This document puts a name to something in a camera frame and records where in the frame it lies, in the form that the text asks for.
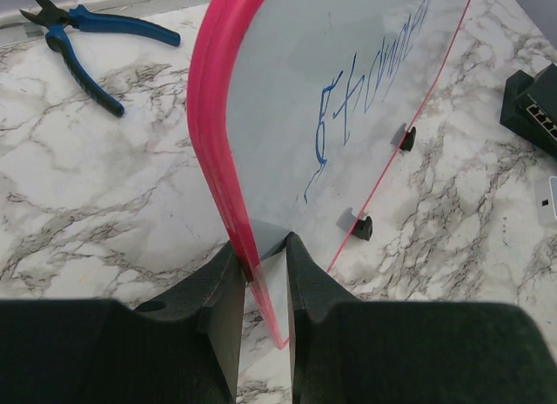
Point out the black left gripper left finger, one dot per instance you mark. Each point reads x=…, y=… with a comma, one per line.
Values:
x=182, y=346

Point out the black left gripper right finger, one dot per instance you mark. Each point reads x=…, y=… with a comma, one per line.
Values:
x=346, y=350

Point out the pink framed whiteboard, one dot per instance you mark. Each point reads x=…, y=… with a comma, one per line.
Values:
x=296, y=109

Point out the black whiteboard stand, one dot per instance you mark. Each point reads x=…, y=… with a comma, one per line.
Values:
x=404, y=141

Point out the white grey small box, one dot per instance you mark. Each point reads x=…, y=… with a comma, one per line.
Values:
x=545, y=194

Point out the black network switch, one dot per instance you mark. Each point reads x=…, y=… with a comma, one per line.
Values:
x=529, y=108

